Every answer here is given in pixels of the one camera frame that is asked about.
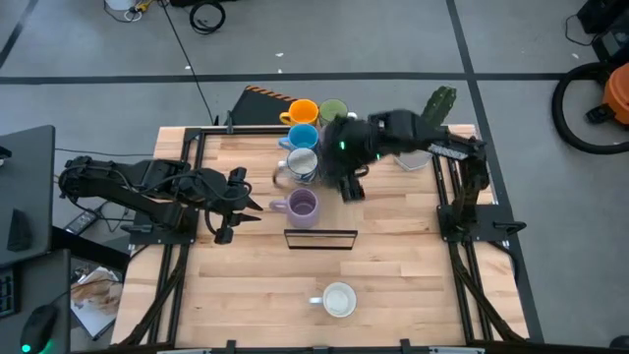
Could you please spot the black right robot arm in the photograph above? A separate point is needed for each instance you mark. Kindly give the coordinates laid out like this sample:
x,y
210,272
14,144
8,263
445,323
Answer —
x,y
417,130

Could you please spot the blue white leaf pattern mug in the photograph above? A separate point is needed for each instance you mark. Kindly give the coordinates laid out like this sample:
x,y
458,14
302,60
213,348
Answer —
x,y
302,164

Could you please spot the orange mug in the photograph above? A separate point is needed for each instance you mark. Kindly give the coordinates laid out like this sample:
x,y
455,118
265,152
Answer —
x,y
303,112

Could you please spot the grey desk panel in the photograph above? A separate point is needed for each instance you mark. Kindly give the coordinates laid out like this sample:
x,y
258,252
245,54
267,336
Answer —
x,y
29,172

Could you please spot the small black desk object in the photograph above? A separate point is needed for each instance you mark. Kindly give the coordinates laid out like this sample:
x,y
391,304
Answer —
x,y
19,228

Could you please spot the black aluminium table frame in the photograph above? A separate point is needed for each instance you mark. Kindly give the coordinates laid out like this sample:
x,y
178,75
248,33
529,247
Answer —
x,y
275,351

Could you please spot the light blue mug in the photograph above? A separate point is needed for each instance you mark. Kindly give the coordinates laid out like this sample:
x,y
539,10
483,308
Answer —
x,y
302,136

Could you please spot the black power adapter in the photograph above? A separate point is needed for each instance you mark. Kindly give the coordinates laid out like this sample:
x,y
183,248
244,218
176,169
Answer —
x,y
78,223

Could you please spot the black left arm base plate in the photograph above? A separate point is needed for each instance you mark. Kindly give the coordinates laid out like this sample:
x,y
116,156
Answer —
x,y
147,236

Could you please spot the white flat board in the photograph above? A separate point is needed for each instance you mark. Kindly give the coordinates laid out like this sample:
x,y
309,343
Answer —
x,y
93,322

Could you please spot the dark desk surface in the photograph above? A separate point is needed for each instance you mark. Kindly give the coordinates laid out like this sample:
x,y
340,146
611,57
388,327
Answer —
x,y
44,285

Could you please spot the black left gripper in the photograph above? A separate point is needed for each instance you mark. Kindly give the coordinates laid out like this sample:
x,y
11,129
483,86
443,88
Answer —
x,y
228,196

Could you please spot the black equipment case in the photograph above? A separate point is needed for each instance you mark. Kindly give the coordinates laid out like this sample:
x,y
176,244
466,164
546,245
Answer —
x,y
604,19

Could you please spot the white bucket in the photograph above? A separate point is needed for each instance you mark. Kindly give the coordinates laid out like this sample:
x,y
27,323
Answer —
x,y
120,4

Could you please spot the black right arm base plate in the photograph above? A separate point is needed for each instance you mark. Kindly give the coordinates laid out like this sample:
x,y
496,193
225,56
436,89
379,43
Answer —
x,y
486,221

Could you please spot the wooden shelf black metal frame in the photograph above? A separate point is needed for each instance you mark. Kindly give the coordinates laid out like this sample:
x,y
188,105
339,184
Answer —
x,y
334,216

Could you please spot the black ramp orange stripes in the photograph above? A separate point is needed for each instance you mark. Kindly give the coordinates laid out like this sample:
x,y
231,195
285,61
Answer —
x,y
255,108

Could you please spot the black computer mouse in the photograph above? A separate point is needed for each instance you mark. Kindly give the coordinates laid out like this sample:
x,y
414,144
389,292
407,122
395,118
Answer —
x,y
37,327

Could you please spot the green cactus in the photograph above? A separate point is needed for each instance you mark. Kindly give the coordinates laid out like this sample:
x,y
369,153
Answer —
x,y
440,103

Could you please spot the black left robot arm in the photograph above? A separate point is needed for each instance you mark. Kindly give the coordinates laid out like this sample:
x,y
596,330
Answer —
x,y
123,182

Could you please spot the black keyboard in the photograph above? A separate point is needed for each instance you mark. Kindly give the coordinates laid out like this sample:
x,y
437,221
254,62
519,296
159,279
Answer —
x,y
7,295

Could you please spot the lavender mug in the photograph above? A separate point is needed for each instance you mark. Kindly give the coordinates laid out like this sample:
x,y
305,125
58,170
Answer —
x,y
302,206

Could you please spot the orange vacuum cleaner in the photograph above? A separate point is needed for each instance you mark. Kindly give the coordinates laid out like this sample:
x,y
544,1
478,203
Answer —
x,y
619,93

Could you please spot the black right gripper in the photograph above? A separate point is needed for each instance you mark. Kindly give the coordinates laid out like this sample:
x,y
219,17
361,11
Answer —
x,y
351,147

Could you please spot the crumpled brown paper bag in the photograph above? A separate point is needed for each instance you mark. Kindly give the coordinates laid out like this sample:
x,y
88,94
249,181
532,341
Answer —
x,y
96,290

